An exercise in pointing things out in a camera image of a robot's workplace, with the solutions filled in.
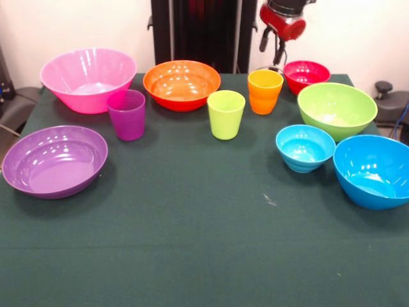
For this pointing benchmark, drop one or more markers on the purple cup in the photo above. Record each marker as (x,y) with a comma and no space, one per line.
(128,121)

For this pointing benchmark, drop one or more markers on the green bowl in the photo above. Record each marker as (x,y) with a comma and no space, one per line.
(335,105)

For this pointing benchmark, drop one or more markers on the dark green tablecloth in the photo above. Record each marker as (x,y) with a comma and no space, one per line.
(191,224)

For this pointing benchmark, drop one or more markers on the purple bowl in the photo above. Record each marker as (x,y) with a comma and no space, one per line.
(54,163)

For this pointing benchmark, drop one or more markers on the small red bowl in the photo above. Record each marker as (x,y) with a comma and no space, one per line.
(303,75)

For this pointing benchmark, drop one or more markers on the large pink bowl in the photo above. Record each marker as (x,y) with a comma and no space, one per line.
(86,70)

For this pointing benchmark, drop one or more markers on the dark grey stand base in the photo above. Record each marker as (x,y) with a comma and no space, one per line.
(393,105)
(19,105)

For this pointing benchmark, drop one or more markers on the large blue bowl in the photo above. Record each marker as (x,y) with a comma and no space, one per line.
(367,166)

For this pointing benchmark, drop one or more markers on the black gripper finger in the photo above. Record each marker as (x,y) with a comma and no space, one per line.
(279,51)
(264,40)

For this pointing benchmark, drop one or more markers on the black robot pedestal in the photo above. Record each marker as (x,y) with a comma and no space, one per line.
(198,32)

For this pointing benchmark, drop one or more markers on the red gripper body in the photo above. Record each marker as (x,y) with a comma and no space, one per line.
(282,24)

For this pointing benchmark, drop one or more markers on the black device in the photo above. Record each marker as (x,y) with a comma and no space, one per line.
(4,80)

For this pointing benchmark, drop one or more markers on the small blue bowl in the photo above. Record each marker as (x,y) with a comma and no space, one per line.
(303,150)

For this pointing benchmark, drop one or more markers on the orange bowl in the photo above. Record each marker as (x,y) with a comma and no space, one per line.
(182,83)

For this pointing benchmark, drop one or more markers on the orange cup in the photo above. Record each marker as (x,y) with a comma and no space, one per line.
(263,102)

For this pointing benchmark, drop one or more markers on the green cup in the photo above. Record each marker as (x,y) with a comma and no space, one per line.
(225,118)

